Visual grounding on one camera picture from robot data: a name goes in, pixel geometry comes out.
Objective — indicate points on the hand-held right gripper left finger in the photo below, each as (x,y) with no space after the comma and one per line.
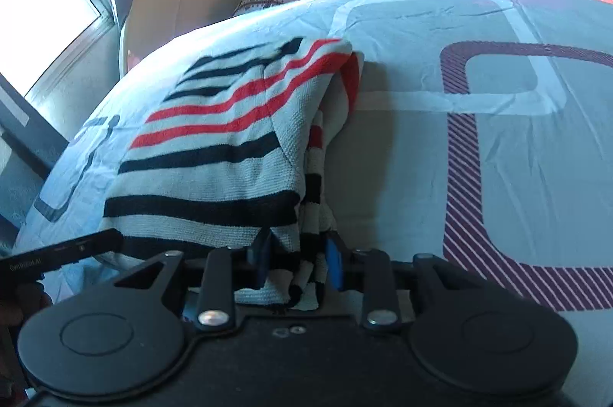
(262,258)

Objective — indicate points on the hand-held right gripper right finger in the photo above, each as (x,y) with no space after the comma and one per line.
(333,266)

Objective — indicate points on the striped knit sweater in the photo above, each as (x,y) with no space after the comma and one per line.
(230,139)

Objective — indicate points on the person's left hand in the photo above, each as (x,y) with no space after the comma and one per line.
(26,299)

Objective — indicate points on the dark board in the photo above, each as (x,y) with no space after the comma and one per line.
(28,120)

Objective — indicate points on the light blue patterned blanket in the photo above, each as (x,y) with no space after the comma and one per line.
(407,148)

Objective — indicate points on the window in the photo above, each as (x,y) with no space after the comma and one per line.
(43,5)

